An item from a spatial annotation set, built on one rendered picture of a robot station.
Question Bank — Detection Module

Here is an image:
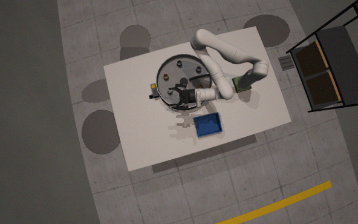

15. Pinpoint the blue shallow tray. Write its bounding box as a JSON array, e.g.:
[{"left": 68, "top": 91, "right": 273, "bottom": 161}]
[{"left": 194, "top": 113, "right": 222, "bottom": 137}]

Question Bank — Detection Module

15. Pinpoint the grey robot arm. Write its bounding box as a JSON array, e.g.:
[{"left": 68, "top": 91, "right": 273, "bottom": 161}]
[{"left": 190, "top": 29, "right": 269, "bottom": 108}]

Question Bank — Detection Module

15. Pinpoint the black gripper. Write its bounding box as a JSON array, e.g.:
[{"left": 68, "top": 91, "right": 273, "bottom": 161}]
[{"left": 168, "top": 84, "right": 196, "bottom": 110}]

